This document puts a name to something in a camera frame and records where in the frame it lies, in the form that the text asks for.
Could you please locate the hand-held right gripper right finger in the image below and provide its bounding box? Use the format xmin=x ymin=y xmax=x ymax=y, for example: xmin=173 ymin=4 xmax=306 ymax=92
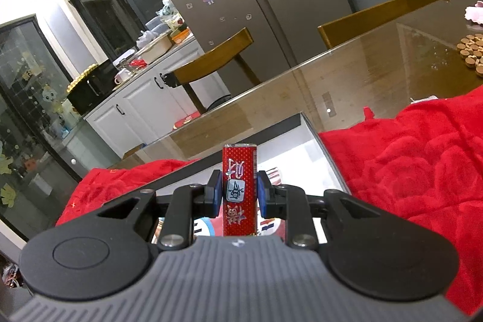
xmin=257 ymin=173 xmax=400 ymax=251

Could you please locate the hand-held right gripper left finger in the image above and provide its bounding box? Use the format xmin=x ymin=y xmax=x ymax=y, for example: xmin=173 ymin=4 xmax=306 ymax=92
xmin=81 ymin=169 xmax=223 ymax=251

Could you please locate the red stick snack packet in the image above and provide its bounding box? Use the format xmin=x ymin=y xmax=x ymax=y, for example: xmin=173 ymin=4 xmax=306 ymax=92
xmin=222 ymin=143 xmax=259 ymax=238

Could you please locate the black shallow cardboard box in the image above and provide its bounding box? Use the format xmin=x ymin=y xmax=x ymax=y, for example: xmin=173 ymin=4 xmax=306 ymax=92
xmin=151 ymin=112 xmax=351 ymax=244

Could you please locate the red flat box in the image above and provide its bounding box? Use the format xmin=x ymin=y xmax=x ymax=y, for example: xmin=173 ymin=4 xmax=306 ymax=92
xmin=174 ymin=114 xmax=200 ymax=129

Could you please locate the white kitchen cabinet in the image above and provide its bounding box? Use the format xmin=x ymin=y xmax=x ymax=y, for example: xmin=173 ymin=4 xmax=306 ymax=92
xmin=84 ymin=35 xmax=232 ymax=160

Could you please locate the wooden chair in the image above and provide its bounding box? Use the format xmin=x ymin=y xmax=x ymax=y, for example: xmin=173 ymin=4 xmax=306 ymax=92
xmin=318 ymin=0 xmax=451 ymax=51
xmin=160 ymin=27 xmax=263 ymax=113

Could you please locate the red printed bear blanket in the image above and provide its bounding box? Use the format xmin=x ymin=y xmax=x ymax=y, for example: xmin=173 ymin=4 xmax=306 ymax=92
xmin=55 ymin=84 xmax=483 ymax=317

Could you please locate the beige basket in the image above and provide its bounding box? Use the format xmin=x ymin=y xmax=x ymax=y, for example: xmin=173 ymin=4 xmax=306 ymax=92
xmin=134 ymin=34 xmax=172 ymax=64

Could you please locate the black microwave oven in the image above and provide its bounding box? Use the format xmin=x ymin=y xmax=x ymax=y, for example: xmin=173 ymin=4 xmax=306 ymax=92
xmin=66 ymin=60 xmax=116 ymax=116

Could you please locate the stack of plastic containers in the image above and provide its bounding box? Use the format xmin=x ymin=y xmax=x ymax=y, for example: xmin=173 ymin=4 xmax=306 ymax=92
xmin=147 ymin=16 xmax=168 ymax=34

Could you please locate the silver double-door refrigerator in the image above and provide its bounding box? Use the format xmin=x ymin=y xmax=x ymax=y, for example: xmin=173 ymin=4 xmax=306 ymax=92
xmin=126 ymin=0 xmax=353 ymax=89

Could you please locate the glass sliding door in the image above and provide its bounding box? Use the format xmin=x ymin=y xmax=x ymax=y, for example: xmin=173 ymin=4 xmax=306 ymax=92
xmin=0 ymin=14 xmax=95 ymax=243

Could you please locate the brown wooden trivet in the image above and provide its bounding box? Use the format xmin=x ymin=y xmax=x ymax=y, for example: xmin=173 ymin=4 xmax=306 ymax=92
xmin=456 ymin=34 xmax=483 ymax=78

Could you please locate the pink soft item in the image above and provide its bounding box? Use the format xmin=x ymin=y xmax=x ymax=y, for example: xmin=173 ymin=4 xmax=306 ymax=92
xmin=465 ymin=0 xmax=483 ymax=23

